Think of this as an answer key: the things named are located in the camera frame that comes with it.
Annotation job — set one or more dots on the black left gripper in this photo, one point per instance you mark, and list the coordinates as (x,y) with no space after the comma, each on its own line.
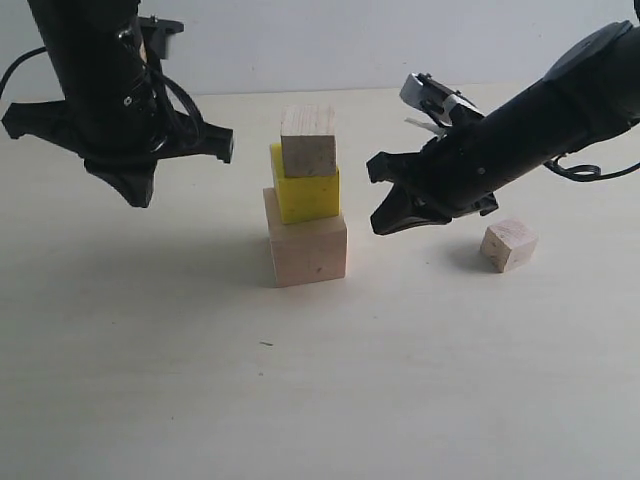
(121,120)

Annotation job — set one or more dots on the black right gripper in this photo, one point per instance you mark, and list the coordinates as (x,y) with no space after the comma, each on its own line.
(449,178)

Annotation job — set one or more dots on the large wooden cube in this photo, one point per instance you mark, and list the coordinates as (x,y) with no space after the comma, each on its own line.
(307,252)

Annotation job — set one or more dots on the yellow cube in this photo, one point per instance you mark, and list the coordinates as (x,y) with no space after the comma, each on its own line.
(302,199)

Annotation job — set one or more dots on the small wooden cube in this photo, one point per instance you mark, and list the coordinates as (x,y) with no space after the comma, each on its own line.
(508,244)

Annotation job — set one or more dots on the medium wooden cube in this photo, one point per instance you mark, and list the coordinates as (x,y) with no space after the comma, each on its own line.
(308,141)

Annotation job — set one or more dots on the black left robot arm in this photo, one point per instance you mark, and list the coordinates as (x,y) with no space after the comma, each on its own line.
(88,32)

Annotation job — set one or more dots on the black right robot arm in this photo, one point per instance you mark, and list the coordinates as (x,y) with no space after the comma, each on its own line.
(589,95)

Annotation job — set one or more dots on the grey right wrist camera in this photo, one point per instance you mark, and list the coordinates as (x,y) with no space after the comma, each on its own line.
(447,108)

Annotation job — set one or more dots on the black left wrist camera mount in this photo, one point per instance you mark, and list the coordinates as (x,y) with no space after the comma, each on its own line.
(157,33)

